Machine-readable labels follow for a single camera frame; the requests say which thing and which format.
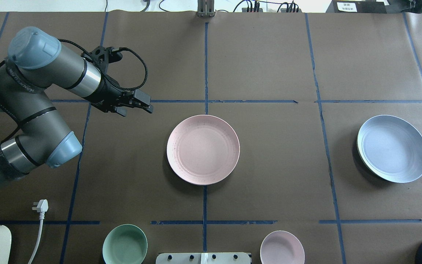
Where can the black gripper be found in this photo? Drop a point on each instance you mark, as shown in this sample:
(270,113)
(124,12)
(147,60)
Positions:
(107,96)

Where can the pink plate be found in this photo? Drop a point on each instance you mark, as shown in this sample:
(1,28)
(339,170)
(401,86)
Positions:
(203,150)

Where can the blue plate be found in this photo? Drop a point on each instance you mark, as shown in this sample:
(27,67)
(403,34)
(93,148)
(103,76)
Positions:
(391,148)

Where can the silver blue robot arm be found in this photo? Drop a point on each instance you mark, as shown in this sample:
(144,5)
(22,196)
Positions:
(35,61)

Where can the green bowl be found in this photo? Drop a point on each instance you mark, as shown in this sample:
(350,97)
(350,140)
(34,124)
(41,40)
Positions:
(125,244)

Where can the white mounting plate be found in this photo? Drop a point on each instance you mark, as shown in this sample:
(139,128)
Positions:
(205,258)

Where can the pink bowl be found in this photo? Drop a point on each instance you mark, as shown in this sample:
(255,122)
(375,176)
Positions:
(281,247)

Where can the black power adapter box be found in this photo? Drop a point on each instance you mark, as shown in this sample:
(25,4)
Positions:
(356,6)

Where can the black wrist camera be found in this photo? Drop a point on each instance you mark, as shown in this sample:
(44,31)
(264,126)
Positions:
(103,56)

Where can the aluminium frame post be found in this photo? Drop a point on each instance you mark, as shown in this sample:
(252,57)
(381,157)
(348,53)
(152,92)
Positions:
(206,8)

